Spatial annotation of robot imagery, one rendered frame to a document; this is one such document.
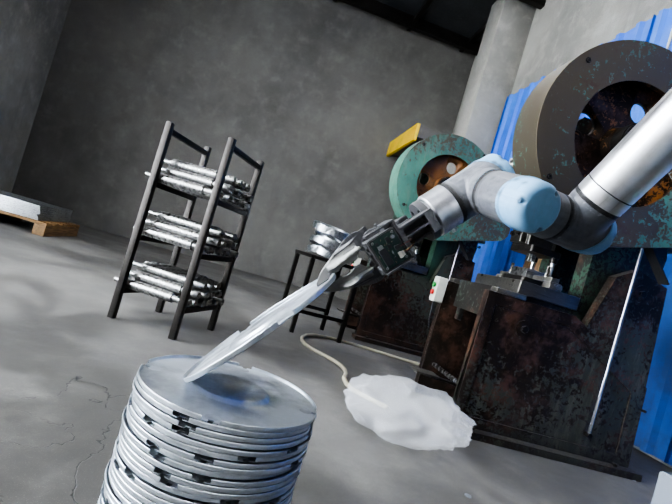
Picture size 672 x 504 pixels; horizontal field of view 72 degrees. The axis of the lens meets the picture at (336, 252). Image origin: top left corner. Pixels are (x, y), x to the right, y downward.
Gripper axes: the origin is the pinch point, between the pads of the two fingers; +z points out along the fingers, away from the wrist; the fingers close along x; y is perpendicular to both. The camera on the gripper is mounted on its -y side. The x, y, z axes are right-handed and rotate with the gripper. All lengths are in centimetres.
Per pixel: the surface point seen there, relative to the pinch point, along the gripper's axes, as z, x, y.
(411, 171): -109, -3, -262
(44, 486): 63, 6, -14
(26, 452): 69, -1, -24
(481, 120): -282, -6, -460
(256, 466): 21.5, 14.4, 13.1
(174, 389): 27.3, 0.5, 6.0
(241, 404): 20.5, 8.0, 5.8
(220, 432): 23.1, 7.9, 12.7
